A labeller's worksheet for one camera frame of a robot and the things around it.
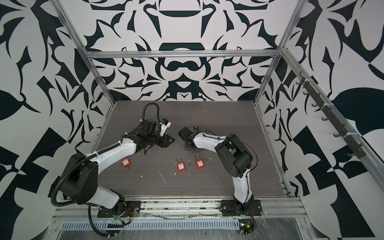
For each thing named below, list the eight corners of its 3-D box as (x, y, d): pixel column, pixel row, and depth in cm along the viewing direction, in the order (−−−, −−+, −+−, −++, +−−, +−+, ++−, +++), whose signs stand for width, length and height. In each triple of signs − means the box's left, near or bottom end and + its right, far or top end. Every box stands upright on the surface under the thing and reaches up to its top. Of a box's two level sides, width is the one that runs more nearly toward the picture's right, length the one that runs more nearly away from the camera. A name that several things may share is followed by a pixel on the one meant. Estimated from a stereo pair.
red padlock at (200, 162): (198, 169, 89) (198, 168, 87) (194, 156, 94) (194, 154, 93) (205, 167, 90) (206, 166, 88) (201, 154, 95) (201, 152, 93)
